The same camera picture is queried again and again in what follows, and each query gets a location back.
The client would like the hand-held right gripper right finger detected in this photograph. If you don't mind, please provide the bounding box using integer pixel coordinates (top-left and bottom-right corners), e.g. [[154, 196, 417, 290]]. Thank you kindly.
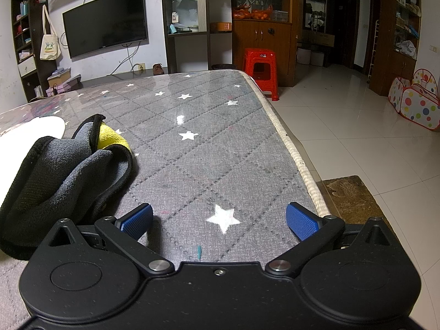
[[265, 202, 394, 277]]

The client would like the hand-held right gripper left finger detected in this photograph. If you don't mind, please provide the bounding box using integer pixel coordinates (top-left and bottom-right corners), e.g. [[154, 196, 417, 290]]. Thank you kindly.
[[48, 203, 174, 277]]

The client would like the yellow grey microfiber cloth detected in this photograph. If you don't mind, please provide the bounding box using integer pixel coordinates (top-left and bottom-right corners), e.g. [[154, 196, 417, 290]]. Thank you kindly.
[[0, 113, 134, 261]]

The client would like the white bowl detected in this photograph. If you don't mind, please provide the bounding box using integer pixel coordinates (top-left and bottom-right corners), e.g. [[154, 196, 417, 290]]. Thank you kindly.
[[0, 117, 67, 207]]

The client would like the black television console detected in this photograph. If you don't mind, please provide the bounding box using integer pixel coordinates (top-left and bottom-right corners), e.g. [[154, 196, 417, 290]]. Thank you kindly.
[[79, 67, 169, 88]]

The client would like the stack of boxes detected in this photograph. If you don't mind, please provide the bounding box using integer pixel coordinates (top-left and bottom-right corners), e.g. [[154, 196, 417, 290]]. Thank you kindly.
[[46, 69, 83, 97]]

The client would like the polka dot play tent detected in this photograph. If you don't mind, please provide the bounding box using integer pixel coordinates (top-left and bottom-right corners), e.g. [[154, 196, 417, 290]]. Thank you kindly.
[[388, 69, 440, 131]]

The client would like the tall brown shelf cabinet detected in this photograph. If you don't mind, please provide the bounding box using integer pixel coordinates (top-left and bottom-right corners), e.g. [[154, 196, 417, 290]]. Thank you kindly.
[[369, 0, 423, 97]]

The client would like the red plastic stool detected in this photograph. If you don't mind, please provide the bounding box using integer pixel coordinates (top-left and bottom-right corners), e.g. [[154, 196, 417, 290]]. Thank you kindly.
[[242, 48, 280, 101]]

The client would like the dark glass display cabinet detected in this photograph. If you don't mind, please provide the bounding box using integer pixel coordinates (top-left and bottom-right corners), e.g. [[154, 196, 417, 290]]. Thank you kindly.
[[161, 0, 234, 74]]

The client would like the cardboard box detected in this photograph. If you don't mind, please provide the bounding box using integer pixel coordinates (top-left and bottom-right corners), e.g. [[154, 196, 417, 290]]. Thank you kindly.
[[302, 29, 336, 49]]

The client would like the dark cubby bookshelf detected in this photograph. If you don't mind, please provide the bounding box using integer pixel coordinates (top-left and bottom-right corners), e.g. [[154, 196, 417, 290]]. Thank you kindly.
[[10, 0, 57, 102]]

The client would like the brown wooden cabinet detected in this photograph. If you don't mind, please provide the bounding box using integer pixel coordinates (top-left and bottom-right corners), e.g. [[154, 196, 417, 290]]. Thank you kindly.
[[229, 0, 299, 88]]

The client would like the white metal rack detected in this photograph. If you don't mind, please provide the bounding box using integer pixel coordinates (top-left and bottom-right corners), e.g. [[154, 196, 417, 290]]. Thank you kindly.
[[367, 21, 380, 83]]

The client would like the beige tote bag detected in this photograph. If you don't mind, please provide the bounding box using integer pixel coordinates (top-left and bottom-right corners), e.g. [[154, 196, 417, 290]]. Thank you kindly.
[[39, 4, 62, 61]]

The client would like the black television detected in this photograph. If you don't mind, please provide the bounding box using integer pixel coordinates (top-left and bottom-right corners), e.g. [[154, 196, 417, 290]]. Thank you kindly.
[[62, 0, 148, 59]]

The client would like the white plastic bag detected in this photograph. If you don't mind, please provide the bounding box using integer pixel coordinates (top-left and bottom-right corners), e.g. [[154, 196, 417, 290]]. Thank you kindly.
[[395, 39, 417, 57]]

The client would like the bag of oranges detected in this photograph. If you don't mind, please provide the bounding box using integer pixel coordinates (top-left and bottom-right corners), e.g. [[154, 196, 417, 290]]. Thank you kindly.
[[233, 4, 274, 20]]

